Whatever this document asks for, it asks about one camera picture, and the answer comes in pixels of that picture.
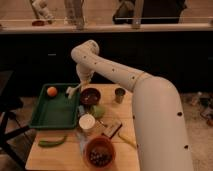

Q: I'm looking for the small metal cup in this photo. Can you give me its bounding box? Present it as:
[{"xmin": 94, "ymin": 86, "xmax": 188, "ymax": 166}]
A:
[{"xmin": 115, "ymin": 88, "xmax": 126, "ymax": 104}]

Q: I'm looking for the dark maroon bowl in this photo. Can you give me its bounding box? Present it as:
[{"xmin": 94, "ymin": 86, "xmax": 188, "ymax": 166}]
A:
[{"xmin": 80, "ymin": 88, "xmax": 101, "ymax": 106}]

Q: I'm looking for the red dish on counter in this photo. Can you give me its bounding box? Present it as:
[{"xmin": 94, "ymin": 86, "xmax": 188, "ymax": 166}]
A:
[{"xmin": 32, "ymin": 20, "xmax": 45, "ymax": 26}]

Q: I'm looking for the black chair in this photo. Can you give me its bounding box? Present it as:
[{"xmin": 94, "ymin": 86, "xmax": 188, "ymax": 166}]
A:
[{"xmin": 0, "ymin": 70, "xmax": 31, "ymax": 171}]

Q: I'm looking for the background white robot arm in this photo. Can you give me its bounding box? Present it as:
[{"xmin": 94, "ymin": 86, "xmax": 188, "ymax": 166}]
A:
[{"xmin": 32, "ymin": 0, "xmax": 84, "ymax": 25}]

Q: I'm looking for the green plastic tray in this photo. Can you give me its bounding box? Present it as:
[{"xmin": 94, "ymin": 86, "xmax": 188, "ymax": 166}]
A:
[{"xmin": 29, "ymin": 83, "xmax": 80, "ymax": 130}]

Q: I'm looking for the green pea pod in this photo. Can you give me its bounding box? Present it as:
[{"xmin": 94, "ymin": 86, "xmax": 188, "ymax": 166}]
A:
[{"xmin": 38, "ymin": 136, "xmax": 67, "ymax": 148}]

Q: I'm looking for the orange ball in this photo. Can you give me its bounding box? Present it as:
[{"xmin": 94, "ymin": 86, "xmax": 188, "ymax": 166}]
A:
[{"xmin": 47, "ymin": 86, "xmax": 58, "ymax": 97}]

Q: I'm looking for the orange bowl with beads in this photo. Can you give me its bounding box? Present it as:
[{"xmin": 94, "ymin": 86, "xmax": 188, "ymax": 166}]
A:
[{"xmin": 83, "ymin": 136, "xmax": 116, "ymax": 171}]

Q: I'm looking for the person in dark clothing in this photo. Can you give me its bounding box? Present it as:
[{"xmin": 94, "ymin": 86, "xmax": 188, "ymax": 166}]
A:
[{"xmin": 112, "ymin": 0, "xmax": 187, "ymax": 24}]

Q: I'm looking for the wooden block with dark stripe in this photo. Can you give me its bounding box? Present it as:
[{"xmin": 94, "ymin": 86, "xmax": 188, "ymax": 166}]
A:
[{"xmin": 102, "ymin": 121, "xmax": 122, "ymax": 139}]

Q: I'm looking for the blue and green sponge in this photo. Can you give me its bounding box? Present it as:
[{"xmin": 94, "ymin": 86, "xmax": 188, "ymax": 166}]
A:
[{"xmin": 78, "ymin": 105, "xmax": 105, "ymax": 119}]

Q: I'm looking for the yellow handled tool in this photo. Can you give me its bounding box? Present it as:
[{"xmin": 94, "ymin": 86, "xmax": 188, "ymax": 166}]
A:
[{"xmin": 118, "ymin": 132, "xmax": 137, "ymax": 149}]

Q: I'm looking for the white round container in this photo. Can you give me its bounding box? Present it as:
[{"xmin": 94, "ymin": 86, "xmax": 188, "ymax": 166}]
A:
[{"xmin": 79, "ymin": 114, "xmax": 96, "ymax": 133}]

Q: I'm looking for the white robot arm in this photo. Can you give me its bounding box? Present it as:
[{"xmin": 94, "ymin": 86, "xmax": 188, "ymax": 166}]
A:
[{"xmin": 71, "ymin": 40, "xmax": 194, "ymax": 171}]

